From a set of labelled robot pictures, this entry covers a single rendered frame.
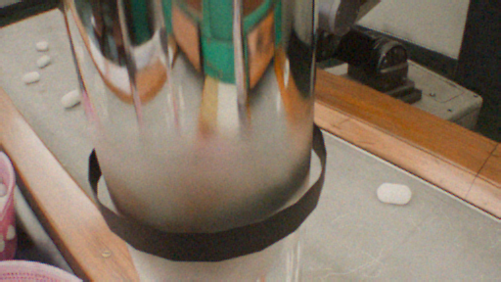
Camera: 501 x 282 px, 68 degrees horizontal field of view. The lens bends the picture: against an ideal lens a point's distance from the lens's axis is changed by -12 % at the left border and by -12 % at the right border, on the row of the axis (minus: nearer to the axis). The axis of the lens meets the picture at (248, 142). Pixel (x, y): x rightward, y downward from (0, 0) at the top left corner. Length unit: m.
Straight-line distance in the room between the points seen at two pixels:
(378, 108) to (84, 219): 0.40
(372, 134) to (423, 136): 0.07
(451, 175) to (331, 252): 0.18
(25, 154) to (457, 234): 0.53
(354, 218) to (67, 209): 0.31
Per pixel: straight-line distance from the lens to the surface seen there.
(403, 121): 0.57
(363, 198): 0.48
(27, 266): 0.43
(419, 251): 0.44
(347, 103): 0.60
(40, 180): 0.53
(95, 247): 0.42
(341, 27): 0.47
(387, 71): 1.13
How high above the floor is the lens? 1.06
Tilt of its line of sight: 35 degrees down
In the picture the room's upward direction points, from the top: 3 degrees counter-clockwise
